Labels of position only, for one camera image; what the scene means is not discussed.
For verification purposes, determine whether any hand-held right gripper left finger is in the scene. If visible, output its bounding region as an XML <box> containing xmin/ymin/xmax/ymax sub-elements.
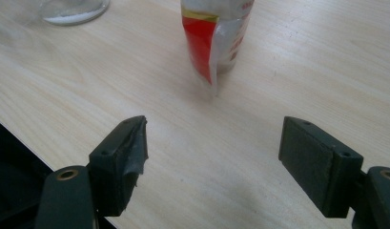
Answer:
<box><xmin>88</xmin><ymin>114</ymin><xmax>150</xmax><ymax>218</ymax></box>

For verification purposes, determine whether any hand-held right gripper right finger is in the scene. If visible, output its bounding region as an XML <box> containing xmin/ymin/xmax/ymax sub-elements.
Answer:
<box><xmin>277</xmin><ymin>115</ymin><xmax>364</xmax><ymax>219</ymax></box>

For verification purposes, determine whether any red and white plastic bag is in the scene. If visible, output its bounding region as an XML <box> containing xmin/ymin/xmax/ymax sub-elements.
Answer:
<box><xmin>179</xmin><ymin>0</ymin><xmax>256</xmax><ymax>97</ymax></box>

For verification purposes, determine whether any clear glass jar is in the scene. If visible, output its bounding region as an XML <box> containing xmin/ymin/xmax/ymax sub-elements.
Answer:
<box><xmin>39</xmin><ymin>0</ymin><xmax>112</xmax><ymax>27</ymax></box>

